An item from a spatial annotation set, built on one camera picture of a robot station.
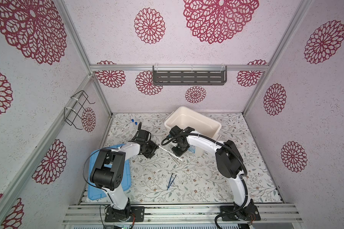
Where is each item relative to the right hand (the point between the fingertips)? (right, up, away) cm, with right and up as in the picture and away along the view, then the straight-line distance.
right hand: (177, 151), depth 93 cm
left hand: (-13, 0, +3) cm, 13 cm away
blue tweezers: (-5, -17, -10) cm, 20 cm away
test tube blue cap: (-32, +19, +20) cm, 42 cm away
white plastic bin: (+18, +17, +7) cm, 26 cm away
